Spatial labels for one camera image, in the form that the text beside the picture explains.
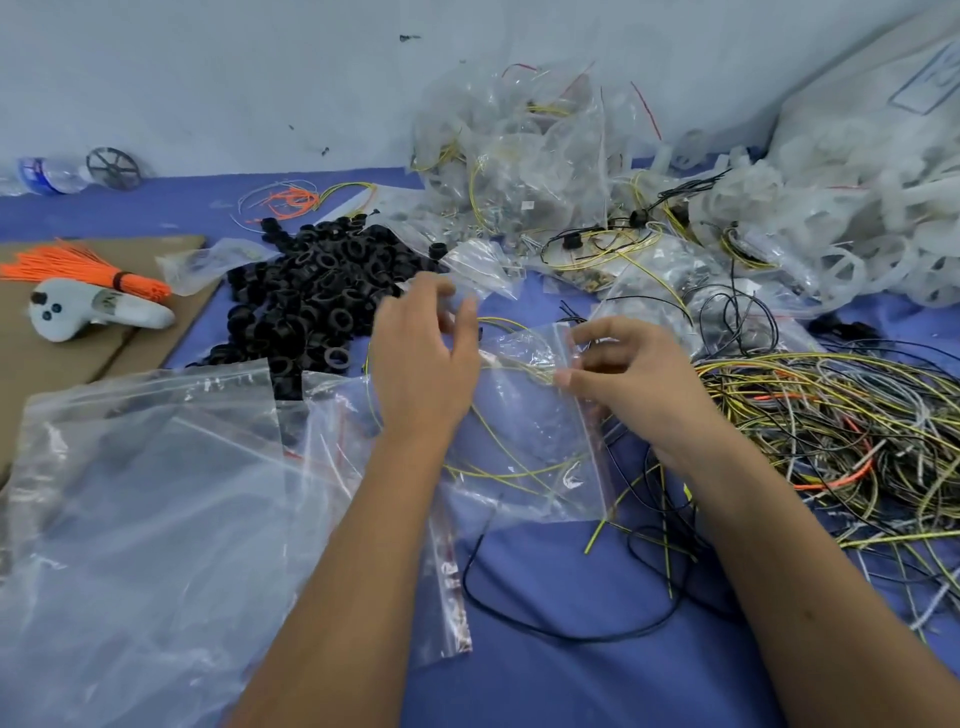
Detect person's right hand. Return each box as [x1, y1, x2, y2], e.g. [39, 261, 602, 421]
[553, 315, 726, 472]

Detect person's left hand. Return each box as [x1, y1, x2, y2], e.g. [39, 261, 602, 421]
[371, 271, 482, 450]

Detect small clear zip bag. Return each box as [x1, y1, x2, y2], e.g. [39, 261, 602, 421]
[441, 322, 610, 526]

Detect person's right forearm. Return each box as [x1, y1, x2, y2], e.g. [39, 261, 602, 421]
[651, 438, 960, 728]

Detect person's left forearm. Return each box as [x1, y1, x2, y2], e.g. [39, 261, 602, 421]
[225, 431, 451, 728]

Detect small empty clear bag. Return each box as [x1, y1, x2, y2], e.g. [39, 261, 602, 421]
[155, 237, 280, 298]
[441, 238, 526, 303]

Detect pile of black rubber rings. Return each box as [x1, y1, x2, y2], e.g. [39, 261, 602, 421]
[186, 213, 453, 400]

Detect clear zip bag red stripe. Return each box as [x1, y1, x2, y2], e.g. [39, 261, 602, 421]
[300, 369, 475, 670]

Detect white handheld controller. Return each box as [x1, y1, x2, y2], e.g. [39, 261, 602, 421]
[28, 277, 178, 344]

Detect gray plastic spool wheel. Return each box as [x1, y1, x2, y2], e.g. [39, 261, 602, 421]
[84, 146, 144, 192]

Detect large clear plastic bag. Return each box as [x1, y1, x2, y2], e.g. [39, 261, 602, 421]
[0, 358, 361, 728]

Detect large white sack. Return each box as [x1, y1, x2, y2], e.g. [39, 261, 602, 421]
[765, 0, 960, 196]

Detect brown cardboard sheet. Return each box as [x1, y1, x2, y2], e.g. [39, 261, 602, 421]
[0, 234, 208, 485]

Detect clear plastic water bottle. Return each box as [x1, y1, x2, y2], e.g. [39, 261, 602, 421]
[0, 156, 96, 198]

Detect yellow wire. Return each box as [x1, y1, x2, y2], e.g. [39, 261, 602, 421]
[363, 316, 594, 500]

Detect pile of bagged wire kits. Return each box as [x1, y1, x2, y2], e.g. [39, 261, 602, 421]
[407, 60, 759, 301]

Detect black wire loop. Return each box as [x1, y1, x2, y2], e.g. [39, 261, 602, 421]
[697, 288, 783, 363]

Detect loose orange wires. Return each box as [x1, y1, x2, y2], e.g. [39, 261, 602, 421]
[237, 180, 378, 228]

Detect long black wire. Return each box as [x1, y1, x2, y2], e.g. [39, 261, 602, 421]
[460, 495, 702, 646]

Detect tangle of mixed wires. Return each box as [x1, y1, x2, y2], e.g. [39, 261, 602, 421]
[693, 348, 960, 639]

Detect orange wire bundle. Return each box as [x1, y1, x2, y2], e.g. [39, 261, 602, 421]
[0, 238, 174, 303]

